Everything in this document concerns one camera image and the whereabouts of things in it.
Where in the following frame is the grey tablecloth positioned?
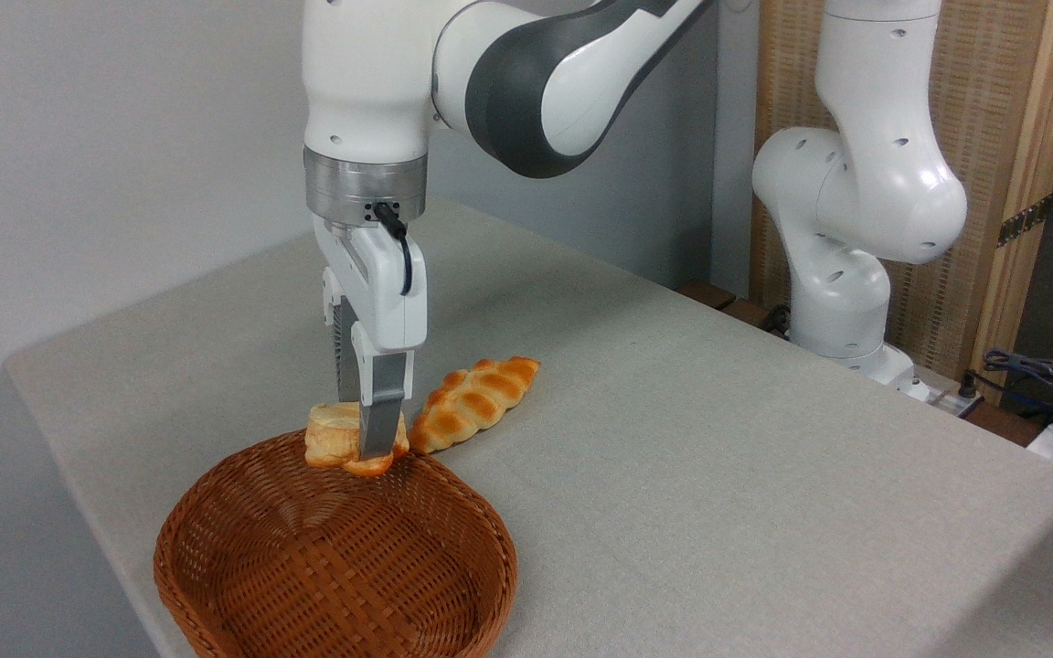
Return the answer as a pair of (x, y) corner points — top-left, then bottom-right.
(4, 201), (1053, 658)

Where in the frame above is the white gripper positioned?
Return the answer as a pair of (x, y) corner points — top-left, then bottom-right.
(312, 215), (429, 461)

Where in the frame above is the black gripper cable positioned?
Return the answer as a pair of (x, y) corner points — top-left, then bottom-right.
(373, 203), (415, 297)

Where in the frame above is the braided golden bread loaf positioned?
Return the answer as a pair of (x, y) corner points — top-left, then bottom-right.
(409, 356), (541, 454)

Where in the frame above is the round pale bread roll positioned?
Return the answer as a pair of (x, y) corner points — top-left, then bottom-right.
(304, 402), (410, 478)

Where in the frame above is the bundle of dark cables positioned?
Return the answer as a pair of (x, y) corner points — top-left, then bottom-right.
(970, 347), (1053, 430)

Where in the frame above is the dark metal screen hinge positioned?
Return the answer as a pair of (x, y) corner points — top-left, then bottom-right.
(997, 195), (1053, 248)

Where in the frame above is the brown wicker basket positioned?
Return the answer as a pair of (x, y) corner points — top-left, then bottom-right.
(154, 430), (518, 658)

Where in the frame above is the wooden framed woven screen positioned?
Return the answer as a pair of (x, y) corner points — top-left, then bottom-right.
(750, 0), (1053, 403)

